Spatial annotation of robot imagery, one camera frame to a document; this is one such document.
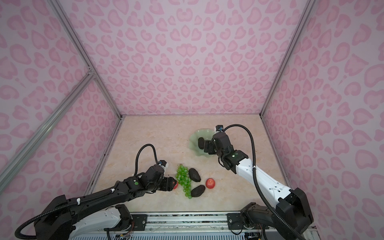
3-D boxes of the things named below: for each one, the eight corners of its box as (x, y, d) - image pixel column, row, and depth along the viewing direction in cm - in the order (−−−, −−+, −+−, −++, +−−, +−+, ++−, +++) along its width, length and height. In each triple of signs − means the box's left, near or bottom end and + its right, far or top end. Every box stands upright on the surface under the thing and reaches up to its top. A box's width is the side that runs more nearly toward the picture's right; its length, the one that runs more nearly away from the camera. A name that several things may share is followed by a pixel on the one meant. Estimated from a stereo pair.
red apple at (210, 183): (205, 189, 86) (206, 186, 82) (205, 181, 89) (205, 178, 85) (214, 189, 86) (215, 186, 82) (214, 181, 89) (214, 178, 85)
